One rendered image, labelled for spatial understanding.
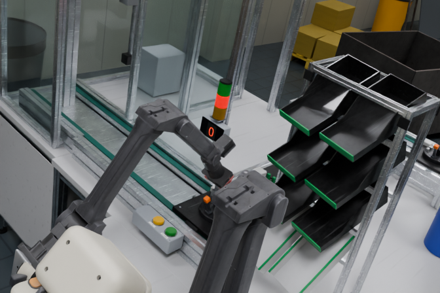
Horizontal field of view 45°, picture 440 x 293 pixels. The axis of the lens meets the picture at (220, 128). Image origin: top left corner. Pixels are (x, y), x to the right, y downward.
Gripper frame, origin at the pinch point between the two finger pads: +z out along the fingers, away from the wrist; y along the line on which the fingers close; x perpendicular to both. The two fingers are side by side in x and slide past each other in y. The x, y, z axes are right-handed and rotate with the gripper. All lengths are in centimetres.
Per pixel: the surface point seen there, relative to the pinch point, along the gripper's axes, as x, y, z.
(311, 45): -280, 219, 298
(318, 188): -9.1, -39.7, -24.3
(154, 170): 7.7, 40.0, 16.5
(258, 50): -251, 283, 313
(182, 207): 15.0, 9.6, 5.1
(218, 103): -21.4, 17.8, -12.8
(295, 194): -8.6, -28.8, -10.0
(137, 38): -29, 75, -14
